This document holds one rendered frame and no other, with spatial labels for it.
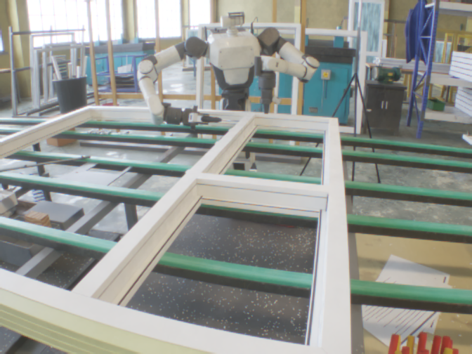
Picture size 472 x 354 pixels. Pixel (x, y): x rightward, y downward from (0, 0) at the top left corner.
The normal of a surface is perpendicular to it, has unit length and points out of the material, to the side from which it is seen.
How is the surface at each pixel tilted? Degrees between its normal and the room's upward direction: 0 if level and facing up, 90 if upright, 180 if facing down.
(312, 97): 90
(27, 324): 90
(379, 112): 90
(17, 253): 90
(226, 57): 102
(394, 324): 0
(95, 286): 0
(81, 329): 0
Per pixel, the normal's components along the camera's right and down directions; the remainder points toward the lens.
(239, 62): 0.18, 0.58
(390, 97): -0.25, 0.39
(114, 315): 0.00, -0.92
